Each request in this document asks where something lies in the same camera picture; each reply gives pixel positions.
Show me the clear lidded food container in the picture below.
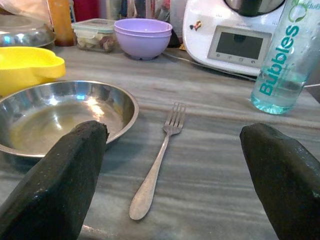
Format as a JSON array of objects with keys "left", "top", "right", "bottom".
[{"left": 71, "top": 18, "right": 118, "bottom": 53}]

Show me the yellow plastic bowl with handles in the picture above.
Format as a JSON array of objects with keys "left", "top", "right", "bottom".
[{"left": 0, "top": 46, "right": 67, "bottom": 97}]

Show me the dark red canister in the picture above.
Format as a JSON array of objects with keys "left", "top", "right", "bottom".
[{"left": 73, "top": 0, "right": 101, "bottom": 23}]

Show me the orange sauce squeeze bottle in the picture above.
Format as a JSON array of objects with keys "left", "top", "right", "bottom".
[{"left": 47, "top": 0, "right": 76, "bottom": 47}]

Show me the white kitchen cooking machine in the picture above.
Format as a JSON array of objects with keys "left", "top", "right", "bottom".
[{"left": 182, "top": 0, "right": 287, "bottom": 77}]

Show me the silver metal fork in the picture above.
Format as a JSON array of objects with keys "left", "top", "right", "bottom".
[{"left": 128, "top": 101, "right": 187, "bottom": 221}]

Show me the stainless steel bowl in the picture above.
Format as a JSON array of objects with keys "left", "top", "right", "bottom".
[{"left": 0, "top": 14, "right": 56, "bottom": 48}]

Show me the round stainless steel plate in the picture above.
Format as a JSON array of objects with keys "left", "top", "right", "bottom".
[{"left": 0, "top": 80, "right": 140, "bottom": 159}]

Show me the plastic bag with bread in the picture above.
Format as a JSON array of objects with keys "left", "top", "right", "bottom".
[{"left": 0, "top": 0, "right": 52, "bottom": 21}]

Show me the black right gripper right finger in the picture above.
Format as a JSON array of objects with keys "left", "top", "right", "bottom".
[{"left": 239, "top": 122, "right": 320, "bottom": 240}]

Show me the thin grey appliance cable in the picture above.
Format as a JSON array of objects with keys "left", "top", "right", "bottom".
[{"left": 162, "top": 51, "right": 320, "bottom": 89}]

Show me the clear Bubbles water bottle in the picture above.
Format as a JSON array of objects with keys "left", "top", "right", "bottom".
[{"left": 250, "top": 0, "right": 320, "bottom": 115}]

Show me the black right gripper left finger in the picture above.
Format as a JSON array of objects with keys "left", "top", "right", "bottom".
[{"left": 0, "top": 120, "right": 110, "bottom": 240}]

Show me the purple plastic bowl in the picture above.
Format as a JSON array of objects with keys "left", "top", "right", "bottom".
[
  {"left": 114, "top": 18, "right": 173, "bottom": 35},
  {"left": 114, "top": 28, "right": 173, "bottom": 61}
]

